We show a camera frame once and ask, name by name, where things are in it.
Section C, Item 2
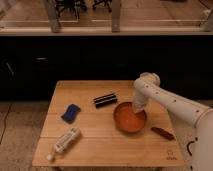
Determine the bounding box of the orange ceramic bowl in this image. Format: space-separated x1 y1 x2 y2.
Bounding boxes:
113 102 147 133

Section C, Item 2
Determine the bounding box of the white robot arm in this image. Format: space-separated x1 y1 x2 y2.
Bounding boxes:
133 72 213 171

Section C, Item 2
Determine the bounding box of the black rectangular box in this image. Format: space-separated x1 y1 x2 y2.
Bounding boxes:
93 93 117 108

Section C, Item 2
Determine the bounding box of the blue sponge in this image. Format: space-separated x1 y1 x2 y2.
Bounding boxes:
61 104 81 124

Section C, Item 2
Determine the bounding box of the white plastic bottle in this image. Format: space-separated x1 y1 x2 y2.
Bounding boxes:
46 128 81 162

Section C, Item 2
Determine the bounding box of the office chair base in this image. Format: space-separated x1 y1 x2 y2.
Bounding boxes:
91 0 113 14
54 0 87 18

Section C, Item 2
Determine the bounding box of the black cable on floor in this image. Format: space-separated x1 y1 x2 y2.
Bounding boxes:
186 140 195 158

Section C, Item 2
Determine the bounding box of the metal window frame post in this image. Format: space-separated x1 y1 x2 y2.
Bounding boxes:
45 0 60 33

